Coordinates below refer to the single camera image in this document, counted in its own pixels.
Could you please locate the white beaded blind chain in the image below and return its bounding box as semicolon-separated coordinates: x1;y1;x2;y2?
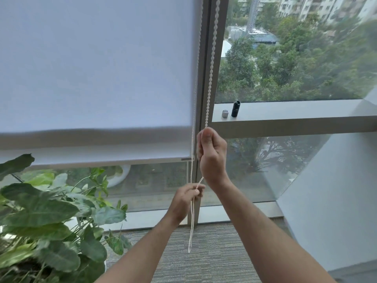
188;0;221;253

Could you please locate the person's right hand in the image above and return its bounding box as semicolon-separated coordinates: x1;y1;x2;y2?
196;127;230;187

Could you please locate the metal lattice tower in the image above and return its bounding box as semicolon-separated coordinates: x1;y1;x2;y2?
246;0;261;34

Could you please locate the green leafy potted plant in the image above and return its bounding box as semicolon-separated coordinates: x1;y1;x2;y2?
0;153;133;283

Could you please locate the white roller blind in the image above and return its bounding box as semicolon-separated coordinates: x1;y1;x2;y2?
0;0;204;170

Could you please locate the person's left forearm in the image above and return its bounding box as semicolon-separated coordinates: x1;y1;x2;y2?
94;215;189;283

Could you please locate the grey cabinet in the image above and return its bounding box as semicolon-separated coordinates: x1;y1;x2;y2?
327;262;377;283

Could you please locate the person's left hand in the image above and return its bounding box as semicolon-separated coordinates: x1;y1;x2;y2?
168;182;206;224

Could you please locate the grey window frame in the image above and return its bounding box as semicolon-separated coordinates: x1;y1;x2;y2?
112;0;377;232

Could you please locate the person's right forearm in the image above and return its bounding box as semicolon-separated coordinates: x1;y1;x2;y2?
206;178;338;283

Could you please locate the row of apartment buildings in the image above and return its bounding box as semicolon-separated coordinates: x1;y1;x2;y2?
235;0;377;26

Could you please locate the group of green trees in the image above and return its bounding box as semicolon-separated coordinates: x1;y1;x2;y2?
216;2;377;103

